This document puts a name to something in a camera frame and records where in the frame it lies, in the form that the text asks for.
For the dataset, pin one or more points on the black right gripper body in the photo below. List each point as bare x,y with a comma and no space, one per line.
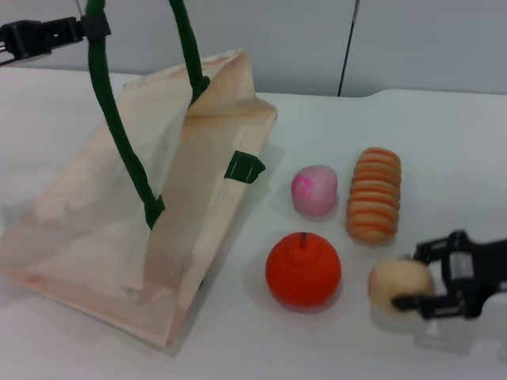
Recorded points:
471,273

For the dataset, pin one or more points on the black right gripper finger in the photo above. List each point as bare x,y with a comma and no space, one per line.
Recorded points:
424,304
431,249

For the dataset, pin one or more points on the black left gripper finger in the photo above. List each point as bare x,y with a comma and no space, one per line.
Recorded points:
95,27

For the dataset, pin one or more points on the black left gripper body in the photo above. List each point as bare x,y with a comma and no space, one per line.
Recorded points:
24,37

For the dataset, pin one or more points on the beige round egg yolk pastry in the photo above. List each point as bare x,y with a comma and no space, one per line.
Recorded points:
398,279

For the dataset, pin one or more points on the orange striped long bread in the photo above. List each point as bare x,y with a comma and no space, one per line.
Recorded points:
374,196

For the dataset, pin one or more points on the orange toy fruit with stem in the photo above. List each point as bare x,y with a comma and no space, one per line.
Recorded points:
303,277

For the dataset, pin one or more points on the pink peach bun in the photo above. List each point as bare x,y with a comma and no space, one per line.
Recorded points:
315,190

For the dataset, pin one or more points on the black vertical pole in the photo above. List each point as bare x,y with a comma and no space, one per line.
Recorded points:
348,47

